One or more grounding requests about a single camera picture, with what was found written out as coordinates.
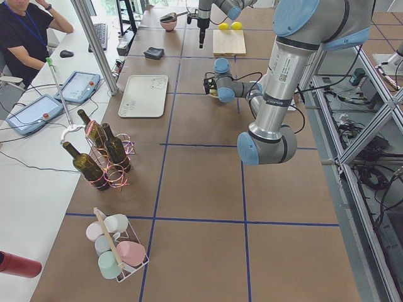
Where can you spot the black keyboard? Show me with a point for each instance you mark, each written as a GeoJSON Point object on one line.
{"type": "Point", "coordinates": [101, 31]}

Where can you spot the near teach pendant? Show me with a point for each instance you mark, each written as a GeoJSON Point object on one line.
{"type": "Point", "coordinates": [32, 117]}

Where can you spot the wooden cutting board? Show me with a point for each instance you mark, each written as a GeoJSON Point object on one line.
{"type": "Point", "coordinates": [229, 42]}

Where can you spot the white round plate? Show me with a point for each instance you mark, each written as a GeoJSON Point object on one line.
{"type": "Point", "coordinates": [214, 95]}

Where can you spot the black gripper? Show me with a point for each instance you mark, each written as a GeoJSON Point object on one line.
{"type": "Point", "coordinates": [213, 89]}
{"type": "Point", "coordinates": [201, 24]}

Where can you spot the metal rod green tip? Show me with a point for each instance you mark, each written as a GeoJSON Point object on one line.
{"type": "Point", "coordinates": [52, 70]}

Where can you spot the metal scoop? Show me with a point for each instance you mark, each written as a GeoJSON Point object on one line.
{"type": "Point", "coordinates": [171, 17]}

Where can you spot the copper wire bottle rack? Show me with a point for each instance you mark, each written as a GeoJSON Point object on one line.
{"type": "Point", "coordinates": [114, 174]}

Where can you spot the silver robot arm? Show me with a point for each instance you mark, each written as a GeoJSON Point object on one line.
{"type": "Point", "coordinates": [301, 28]}
{"type": "Point", "coordinates": [231, 8]}

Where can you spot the dark wine bottle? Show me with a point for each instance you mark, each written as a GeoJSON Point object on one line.
{"type": "Point", "coordinates": [94, 132]}
{"type": "Point", "coordinates": [115, 149]}
{"type": "Point", "coordinates": [85, 164]}

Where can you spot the white cup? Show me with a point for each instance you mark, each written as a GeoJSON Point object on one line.
{"type": "Point", "coordinates": [116, 223]}

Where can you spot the white cup rack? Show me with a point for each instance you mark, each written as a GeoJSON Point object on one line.
{"type": "Point", "coordinates": [105, 241]}

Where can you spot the red bottle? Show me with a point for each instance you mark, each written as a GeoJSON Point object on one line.
{"type": "Point", "coordinates": [19, 266]}

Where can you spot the aluminium frame post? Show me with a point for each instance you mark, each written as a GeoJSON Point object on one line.
{"type": "Point", "coordinates": [87, 25]}

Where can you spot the pink cup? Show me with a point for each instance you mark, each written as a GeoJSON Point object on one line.
{"type": "Point", "coordinates": [132, 253]}

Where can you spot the mint green cup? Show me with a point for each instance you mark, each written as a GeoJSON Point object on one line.
{"type": "Point", "coordinates": [108, 266]}

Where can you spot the cream bear tray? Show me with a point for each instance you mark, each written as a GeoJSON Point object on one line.
{"type": "Point", "coordinates": [144, 96]}

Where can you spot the black computer mouse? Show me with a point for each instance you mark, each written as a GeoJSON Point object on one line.
{"type": "Point", "coordinates": [66, 54]}

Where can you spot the yellow lemon left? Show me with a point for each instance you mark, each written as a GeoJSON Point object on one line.
{"type": "Point", "coordinates": [236, 25]}

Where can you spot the pink bowl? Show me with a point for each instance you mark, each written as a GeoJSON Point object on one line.
{"type": "Point", "coordinates": [168, 24]}

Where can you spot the person in black shirt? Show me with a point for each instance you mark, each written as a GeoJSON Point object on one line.
{"type": "Point", "coordinates": [24, 41]}

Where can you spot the folded grey cloth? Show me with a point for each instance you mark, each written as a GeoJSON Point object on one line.
{"type": "Point", "coordinates": [154, 53]}

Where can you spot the far teach pendant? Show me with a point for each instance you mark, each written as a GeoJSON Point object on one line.
{"type": "Point", "coordinates": [80, 86]}

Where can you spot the teach pendant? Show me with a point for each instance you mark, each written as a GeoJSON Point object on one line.
{"type": "Point", "coordinates": [80, 86]}
{"type": "Point", "coordinates": [32, 117]}

